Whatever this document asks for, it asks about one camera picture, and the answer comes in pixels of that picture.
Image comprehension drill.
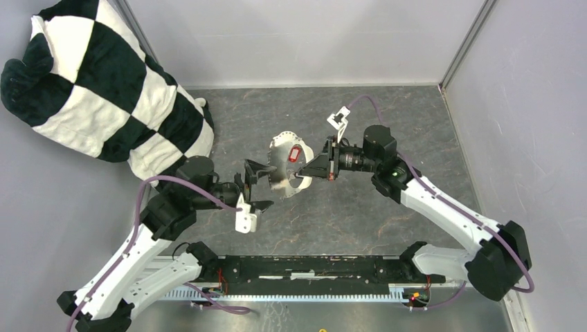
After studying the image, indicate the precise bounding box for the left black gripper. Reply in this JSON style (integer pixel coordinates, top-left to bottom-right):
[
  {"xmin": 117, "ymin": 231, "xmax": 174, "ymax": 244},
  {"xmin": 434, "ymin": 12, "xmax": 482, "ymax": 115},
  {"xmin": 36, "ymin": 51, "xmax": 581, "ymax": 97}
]
[{"xmin": 195, "ymin": 160, "xmax": 278, "ymax": 213}]

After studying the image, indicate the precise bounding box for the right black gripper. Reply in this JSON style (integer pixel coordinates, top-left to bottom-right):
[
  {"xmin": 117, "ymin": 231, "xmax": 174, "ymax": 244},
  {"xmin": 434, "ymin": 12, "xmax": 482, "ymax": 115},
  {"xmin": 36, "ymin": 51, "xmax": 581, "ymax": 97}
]
[{"xmin": 298, "ymin": 136, "xmax": 379, "ymax": 181}]

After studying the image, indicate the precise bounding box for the key with red tag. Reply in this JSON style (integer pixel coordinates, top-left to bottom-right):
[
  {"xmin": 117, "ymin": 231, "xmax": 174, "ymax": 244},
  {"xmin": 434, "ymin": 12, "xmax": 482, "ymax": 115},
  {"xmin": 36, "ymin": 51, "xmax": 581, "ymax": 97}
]
[{"xmin": 287, "ymin": 145, "xmax": 303, "ymax": 163}]

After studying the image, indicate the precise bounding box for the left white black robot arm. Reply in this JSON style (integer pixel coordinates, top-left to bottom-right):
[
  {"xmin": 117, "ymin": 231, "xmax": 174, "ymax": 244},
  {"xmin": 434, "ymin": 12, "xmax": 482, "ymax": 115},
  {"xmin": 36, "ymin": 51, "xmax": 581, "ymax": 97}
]
[{"xmin": 57, "ymin": 156, "xmax": 276, "ymax": 331}]

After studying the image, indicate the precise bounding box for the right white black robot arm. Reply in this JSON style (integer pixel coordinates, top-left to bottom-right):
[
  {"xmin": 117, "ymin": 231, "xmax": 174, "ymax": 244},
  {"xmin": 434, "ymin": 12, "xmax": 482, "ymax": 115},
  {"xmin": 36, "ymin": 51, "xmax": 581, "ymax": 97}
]
[{"xmin": 295, "ymin": 125, "xmax": 535, "ymax": 302}]

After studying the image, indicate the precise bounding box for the silver toothed metal strip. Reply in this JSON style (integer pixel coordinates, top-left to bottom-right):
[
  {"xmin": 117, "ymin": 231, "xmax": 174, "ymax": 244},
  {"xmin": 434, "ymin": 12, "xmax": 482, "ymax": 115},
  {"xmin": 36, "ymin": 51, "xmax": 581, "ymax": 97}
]
[{"xmin": 159, "ymin": 286, "xmax": 419, "ymax": 304}]

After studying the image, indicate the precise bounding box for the black white checkered blanket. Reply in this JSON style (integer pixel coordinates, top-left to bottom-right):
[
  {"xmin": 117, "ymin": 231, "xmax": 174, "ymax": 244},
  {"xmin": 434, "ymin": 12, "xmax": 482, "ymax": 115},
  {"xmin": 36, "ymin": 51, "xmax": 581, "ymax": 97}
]
[{"xmin": 1, "ymin": 1, "xmax": 215, "ymax": 179}]

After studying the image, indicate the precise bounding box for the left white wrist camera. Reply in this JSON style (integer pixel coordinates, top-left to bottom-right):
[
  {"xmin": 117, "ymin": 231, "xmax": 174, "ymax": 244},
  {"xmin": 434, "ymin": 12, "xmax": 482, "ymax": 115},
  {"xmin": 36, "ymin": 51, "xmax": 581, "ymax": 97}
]
[{"xmin": 235, "ymin": 194, "xmax": 259, "ymax": 234}]

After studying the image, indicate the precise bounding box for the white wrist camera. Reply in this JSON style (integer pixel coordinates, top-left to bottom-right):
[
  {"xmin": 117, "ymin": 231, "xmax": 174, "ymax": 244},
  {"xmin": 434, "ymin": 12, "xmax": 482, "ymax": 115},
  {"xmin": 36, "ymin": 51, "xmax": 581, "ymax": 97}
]
[
  {"xmin": 327, "ymin": 107, "xmax": 350, "ymax": 143},
  {"xmin": 235, "ymin": 194, "xmax": 259, "ymax": 234}
]

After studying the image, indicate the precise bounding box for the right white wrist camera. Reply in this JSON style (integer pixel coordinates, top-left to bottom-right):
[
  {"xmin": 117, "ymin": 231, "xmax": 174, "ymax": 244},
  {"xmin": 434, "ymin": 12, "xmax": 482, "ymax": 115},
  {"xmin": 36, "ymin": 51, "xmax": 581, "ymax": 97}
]
[{"xmin": 327, "ymin": 107, "xmax": 350, "ymax": 143}]

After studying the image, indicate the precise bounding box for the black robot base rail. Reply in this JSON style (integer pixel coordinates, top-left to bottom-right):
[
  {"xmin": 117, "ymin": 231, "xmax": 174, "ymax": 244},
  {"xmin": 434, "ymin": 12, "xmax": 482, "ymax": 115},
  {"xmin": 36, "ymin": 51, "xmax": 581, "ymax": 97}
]
[{"xmin": 172, "ymin": 241, "xmax": 446, "ymax": 296}]

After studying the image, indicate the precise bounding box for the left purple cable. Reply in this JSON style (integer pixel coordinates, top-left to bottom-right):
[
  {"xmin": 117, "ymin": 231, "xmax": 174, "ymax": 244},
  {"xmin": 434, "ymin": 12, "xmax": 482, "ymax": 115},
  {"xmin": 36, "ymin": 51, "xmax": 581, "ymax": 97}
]
[{"xmin": 65, "ymin": 176, "xmax": 243, "ymax": 332}]

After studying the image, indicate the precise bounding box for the left aluminium corner post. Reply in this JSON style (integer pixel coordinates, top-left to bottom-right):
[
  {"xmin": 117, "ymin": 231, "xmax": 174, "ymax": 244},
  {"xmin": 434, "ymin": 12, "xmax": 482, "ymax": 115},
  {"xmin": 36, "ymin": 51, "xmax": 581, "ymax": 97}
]
[{"xmin": 112, "ymin": 0, "xmax": 159, "ymax": 63}]

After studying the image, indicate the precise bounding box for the aluminium corner post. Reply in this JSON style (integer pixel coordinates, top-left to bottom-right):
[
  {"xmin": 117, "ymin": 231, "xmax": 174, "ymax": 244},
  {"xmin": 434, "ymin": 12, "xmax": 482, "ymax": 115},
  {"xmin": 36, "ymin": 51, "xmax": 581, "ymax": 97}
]
[
  {"xmin": 438, "ymin": 0, "xmax": 498, "ymax": 93},
  {"xmin": 112, "ymin": 0, "xmax": 159, "ymax": 63}
]

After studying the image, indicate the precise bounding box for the right aluminium corner post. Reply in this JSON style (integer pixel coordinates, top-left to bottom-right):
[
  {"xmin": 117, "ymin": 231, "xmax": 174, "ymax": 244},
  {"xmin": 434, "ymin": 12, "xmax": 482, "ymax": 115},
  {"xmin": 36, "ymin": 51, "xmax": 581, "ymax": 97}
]
[{"xmin": 438, "ymin": 0, "xmax": 498, "ymax": 93}]

